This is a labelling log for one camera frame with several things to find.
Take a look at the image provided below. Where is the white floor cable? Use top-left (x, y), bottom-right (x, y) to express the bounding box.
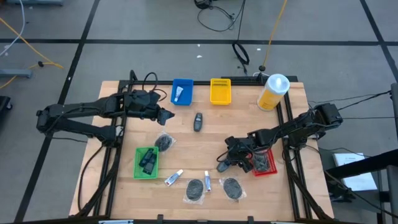
top-left (0, 0), bottom-right (26, 57)

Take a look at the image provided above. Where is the green plastic basket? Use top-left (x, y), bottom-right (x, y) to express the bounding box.
top-left (133, 146), bottom-right (160, 180)

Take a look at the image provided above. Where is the grey metal bar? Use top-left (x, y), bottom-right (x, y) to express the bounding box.
top-left (6, 0), bottom-right (65, 6)

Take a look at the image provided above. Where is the white canister with yellow label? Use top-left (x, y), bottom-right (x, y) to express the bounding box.
top-left (256, 73), bottom-right (290, 112)

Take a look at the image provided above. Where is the red plastic basket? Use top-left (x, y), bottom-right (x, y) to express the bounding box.
top-left (250, 148), bottom-right (278, 177)

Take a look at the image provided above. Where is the grey metal post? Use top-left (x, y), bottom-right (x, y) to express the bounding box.
top-left (390, 82), bottom-right (398, 141)

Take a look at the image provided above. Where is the long yellow cable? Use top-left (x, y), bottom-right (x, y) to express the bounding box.
top-left (262, 0), bottom-right (289, 68)

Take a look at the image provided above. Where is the black computer mouse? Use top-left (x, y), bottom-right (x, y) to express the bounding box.
top-left (193, 112), bottom-right (203, 133)

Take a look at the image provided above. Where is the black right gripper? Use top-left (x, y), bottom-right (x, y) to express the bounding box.
top-left (225, 136), bottom-right (259, 174)

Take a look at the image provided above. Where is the black caster wheel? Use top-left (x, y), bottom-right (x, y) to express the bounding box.
top-left (0, 95), bottom-right (13, 116)

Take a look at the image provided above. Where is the grey metal foot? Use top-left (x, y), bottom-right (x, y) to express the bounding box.
top-left (0, 68), bottom-right (34, 79)

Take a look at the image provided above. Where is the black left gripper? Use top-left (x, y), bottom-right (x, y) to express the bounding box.
top-left (123, 91), bottom-right (175, 126)

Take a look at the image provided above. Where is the thin black cable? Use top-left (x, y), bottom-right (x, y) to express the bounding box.
top-left (236, 0), bottom-right (247, 43)
top-left (197, 5), bottom-right (245, 33)

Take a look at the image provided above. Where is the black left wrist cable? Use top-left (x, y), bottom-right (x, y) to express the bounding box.
top-left (142, 72), bottom-right (169, 103)

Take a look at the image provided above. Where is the yellow floor cable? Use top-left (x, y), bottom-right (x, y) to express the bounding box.
top-left (0, 17), bottom-right (65, 90)

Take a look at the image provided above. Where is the black cable coil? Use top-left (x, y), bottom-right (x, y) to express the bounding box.
top-left (231, 41), bottom-right (251, 76)

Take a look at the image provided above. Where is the black round object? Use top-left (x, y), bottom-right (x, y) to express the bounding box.
top-left (194, 0), bottom-right (214, 9)

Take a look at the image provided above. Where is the dark blue sachet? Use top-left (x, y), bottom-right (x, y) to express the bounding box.
top-left (142, 154), bottom-right (158, 175)
top-left (139, 148), bottom-right (155, 168)

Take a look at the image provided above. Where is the blue plastic basket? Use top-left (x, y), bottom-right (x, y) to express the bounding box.
top-left (170, 78), bottom-right (194, 106)

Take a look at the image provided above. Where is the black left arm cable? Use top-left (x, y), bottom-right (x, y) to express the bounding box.
top-left (77, 144), bottom-right (108, 212)

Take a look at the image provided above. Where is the black floor cable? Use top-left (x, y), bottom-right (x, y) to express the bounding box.
top-left (307, 90), bottom-right (393, 121)

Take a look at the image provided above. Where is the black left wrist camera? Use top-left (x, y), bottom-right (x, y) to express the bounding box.
top-left (134, 90), bottom-right (160, 106)

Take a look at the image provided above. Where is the black metal stand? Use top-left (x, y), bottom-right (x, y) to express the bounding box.
top-left (323, 148), bottom-right (398, 224)

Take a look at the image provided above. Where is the dark grey bottle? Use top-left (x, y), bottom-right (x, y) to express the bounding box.
top-left (216, 161), bottom-right (231, 174)

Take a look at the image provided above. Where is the black item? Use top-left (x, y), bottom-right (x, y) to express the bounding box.
top-left (219, 176), bottom-right (247, 202)
top-left (252, 151), bottom-right (272, 173)
top-left (182, 178), bottom-right (206, 205)
top-left (154, 132), bottom-right (177, 153)

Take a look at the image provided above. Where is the yellow plastic basket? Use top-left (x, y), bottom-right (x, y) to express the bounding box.
top-left (210, 78), bottom-right (232, 106)

